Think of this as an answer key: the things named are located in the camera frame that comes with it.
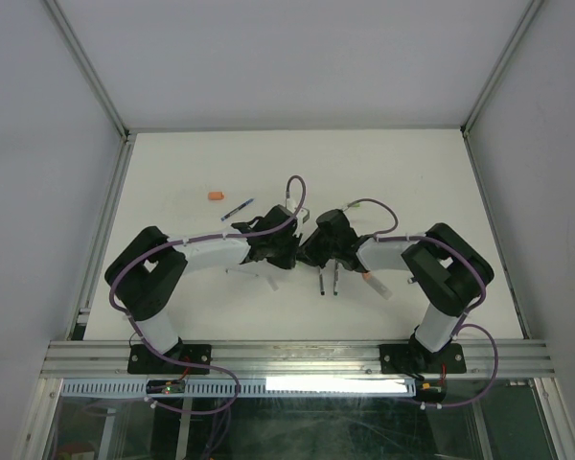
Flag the purple cable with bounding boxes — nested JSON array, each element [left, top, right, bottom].
[[352, 197, 500, 408], [108, 175, 311, 336]]

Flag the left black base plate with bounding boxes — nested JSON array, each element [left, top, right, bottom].
[[127, 343, 212, 375]]

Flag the aluminium mounting rail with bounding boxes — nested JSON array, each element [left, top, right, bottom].
[[40, 338, 556, 380]]

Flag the clear pen cap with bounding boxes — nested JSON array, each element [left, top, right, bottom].
[[267, 277, 279, 291]]

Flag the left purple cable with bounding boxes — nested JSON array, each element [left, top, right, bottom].
[[108, 175, 311, 336]]

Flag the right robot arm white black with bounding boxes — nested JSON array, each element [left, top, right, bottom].
[[297, 210, 495, 371]]

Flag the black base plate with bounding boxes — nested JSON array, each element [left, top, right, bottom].
[[127, 343, 212, 375], [379, 344, 421, 376]]

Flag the white green end pen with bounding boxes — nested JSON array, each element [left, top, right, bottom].
[[333, 260, 340, 296]]

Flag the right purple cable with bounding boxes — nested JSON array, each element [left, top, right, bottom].
[[352, 197, 500, 408]]

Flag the orange pen cap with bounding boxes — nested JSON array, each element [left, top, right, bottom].
[[208, 192, 225, 201]]

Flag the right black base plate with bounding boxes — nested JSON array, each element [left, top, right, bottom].
[[379, 344, 421, 376]]

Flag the dark blue barrel pen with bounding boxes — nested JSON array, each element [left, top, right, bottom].
[[220, 197, 255, 221]]

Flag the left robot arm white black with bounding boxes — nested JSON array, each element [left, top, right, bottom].
[[104, 205, 310, 373]]

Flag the orange tip marker clear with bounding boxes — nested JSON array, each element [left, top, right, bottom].
[[361, 272, 392, 300]]

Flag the white blue end pen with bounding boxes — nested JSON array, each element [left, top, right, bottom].
[[224, 268, 260, 277]]

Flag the white slotted cable duct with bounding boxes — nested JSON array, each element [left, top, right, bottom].
[[61, 376, 416, 399]]

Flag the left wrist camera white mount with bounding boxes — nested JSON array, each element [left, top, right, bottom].
[[286, 198, 311, 223]]

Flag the white black end pen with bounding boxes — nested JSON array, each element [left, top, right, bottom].
[[317, 267, 326, 296]]

